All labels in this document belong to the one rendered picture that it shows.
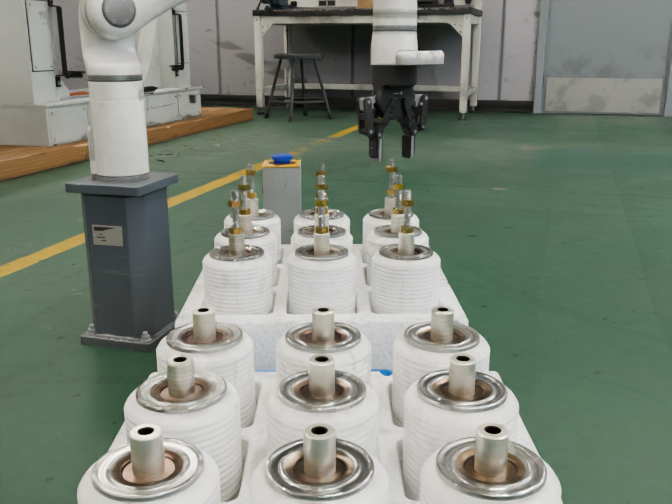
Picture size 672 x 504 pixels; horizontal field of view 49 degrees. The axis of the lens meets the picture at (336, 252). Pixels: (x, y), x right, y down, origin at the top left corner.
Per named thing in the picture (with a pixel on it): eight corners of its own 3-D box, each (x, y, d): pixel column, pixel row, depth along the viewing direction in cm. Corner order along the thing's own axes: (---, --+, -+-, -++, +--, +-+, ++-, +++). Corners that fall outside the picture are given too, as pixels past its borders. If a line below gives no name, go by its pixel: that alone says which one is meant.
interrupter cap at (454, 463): (443, 505, 48) (443, 496, 48) (428, 444, 55) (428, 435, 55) (560, 505, 48) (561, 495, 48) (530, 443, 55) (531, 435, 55)
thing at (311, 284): (278, 380, 106) (275, 259, 101) (304, 355, 114) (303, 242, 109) (341, 391, 103) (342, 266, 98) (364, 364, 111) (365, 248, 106)
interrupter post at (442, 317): (431, 345, 73) (432, 313, 72) (427, 335, 75) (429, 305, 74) (455, 345, 73) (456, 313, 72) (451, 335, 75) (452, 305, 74)
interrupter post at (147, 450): (127, 483, 50) (123, 440, 49) (136, 464, 52) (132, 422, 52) (162, 483, 50) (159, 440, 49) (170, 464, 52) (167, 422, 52)
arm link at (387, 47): (404, 66, 111) (405, 23, 110) (357, 64, 120) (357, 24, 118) (447, 65, 117) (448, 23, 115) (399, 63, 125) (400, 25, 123)
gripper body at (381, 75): (398, 59, 125) (396, 115, 127) (358, 60, 120) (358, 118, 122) (429, 60, 119) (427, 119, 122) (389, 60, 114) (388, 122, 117)
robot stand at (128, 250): (79, 343, 137) (62, 183, 128) (123, 316, 150) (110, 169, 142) (149, 353, 133) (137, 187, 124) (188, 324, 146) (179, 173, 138)
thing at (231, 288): (195, 373, 108) (188, 254, 103) (246, 354, 115) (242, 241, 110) (236, 394, 102) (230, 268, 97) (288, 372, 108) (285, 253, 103)
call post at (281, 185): (265, 324, 146) (261, 167, 138) (268, 311, 153) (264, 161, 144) (302, 324, 146) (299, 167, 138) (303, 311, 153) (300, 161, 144)
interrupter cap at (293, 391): (273, 416, 59) (273, 408, 59) (280, 375, 66) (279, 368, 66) (368, 416, 59) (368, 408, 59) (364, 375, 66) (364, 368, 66)
